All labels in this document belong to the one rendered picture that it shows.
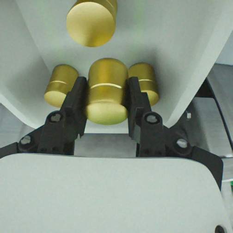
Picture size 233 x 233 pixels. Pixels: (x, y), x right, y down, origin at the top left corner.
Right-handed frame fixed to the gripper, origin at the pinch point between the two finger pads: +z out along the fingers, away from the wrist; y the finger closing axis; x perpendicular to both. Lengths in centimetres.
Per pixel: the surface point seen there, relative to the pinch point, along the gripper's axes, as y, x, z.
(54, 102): -6.7, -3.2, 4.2
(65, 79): -5.1, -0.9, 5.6
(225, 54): 15.8, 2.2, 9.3
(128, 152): 2.6, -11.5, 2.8
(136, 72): 2.9, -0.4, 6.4
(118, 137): 1.0, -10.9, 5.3
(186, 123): 9.0, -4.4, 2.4
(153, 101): 4.9, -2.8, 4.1
